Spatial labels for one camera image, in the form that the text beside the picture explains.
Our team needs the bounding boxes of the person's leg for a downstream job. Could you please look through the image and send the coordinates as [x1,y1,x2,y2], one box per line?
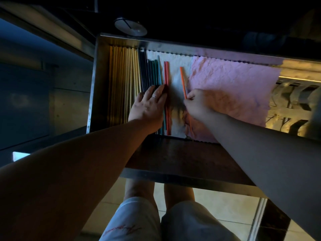
[124,178,157,207]
[164,184,196,211]

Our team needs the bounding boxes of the person's left leg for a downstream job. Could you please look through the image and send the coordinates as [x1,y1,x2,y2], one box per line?
[124,178,157,207]

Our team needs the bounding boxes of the person's right forearm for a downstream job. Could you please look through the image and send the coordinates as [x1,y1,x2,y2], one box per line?
[200,109,321,240]

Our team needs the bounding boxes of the white shorts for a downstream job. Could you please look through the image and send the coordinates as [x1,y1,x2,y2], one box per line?
[99,197,242,241]

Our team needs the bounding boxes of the orange chopstick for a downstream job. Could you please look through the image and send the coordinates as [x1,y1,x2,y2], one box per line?
[180,67,188,100]

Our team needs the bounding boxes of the white cloth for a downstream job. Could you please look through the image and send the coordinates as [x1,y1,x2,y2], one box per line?
[146,50,194,139]

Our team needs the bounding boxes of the person's right hand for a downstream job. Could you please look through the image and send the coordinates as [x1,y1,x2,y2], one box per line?
[184,89,223,122]

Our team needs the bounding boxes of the red chopstick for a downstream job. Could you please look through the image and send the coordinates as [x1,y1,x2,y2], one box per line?
[166,61,172,136]
[164,61,170,136]

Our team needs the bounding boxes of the pink cloth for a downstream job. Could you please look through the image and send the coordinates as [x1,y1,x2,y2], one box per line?
[184,56,281,143]

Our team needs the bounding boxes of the person's left forearm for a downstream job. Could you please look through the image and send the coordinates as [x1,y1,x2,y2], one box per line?
[0,119,156,241]

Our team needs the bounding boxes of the person's left hand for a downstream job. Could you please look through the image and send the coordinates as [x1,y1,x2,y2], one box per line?
[128,84,168,135]

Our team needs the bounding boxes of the row of dark blue chopsticks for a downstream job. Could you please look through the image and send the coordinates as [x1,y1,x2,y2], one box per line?
[138,50,151,93]

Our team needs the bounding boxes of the round metal lid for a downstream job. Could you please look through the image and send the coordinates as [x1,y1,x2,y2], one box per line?
[114,17,148,37]

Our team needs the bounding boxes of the metal tray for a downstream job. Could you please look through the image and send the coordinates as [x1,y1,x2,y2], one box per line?
[86,33,321,144]

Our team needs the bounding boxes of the row of yellow chopsticks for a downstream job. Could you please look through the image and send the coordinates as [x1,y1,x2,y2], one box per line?
[107,46,142,126]

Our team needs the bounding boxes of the shiny metal rack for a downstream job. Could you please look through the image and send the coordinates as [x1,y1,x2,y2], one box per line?
[265,76,321,139]

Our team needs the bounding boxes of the grey cabinet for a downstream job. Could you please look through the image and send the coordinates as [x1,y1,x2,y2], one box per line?
[0,17,94,151]

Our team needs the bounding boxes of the person's right leg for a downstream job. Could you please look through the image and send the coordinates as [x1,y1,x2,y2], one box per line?
[164,184,196,211]

